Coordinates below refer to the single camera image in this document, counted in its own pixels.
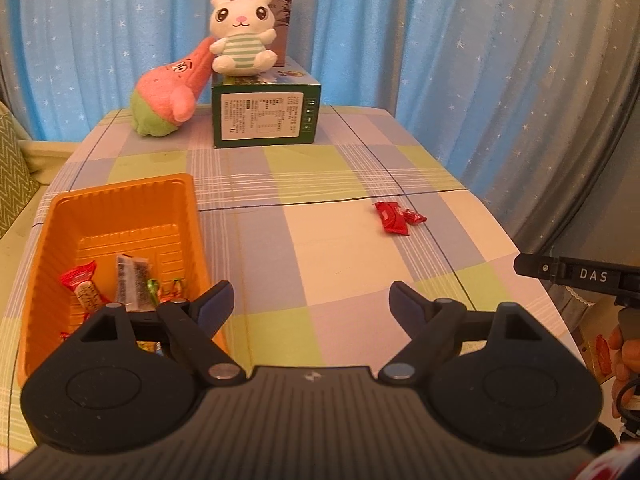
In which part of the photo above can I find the small red candy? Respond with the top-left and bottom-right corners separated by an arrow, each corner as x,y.
402,209 -> 427,226

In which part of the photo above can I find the large red snack packet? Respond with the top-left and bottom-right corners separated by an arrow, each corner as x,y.
374,202 -> 409,236

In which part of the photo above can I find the right hand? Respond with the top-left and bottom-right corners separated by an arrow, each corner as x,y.
608,326 -> 640,418

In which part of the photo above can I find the green orange candy wrapper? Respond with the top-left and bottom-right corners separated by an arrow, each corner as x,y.
146,278 -> 186,306

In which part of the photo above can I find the clear black sesame snack pack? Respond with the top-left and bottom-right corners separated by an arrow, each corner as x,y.
115,254 -> 153,312

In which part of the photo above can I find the orange plastic tray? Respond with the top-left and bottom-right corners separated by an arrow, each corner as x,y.
15,172 -> 231,389

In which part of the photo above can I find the grey curtain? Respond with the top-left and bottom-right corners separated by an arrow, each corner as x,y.
486,0 -> 639,252

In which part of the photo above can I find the red wrapped cookie snack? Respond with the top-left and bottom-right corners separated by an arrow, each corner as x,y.
58,260 -> 108,316

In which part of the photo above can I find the light green sofa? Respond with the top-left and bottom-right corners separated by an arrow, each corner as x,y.
1,140 -> 79,316

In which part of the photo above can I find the green zigzag cushion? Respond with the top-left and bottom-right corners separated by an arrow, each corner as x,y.
0,104 -> 40,237

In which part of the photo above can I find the pink green star plush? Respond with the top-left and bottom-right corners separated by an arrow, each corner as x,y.
130,37 -> 214,138

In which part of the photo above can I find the green cardboard box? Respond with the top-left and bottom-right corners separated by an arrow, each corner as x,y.
212,58 -> 321,148

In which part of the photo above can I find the blue star curtain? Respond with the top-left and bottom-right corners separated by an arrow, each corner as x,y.
8,0 -> 601,196

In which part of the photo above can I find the white rabbit plush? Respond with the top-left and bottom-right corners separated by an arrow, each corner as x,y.
209,0 -> 278,77

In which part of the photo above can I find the brown patterned box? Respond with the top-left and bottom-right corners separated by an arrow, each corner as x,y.
269,0 -> 293,68

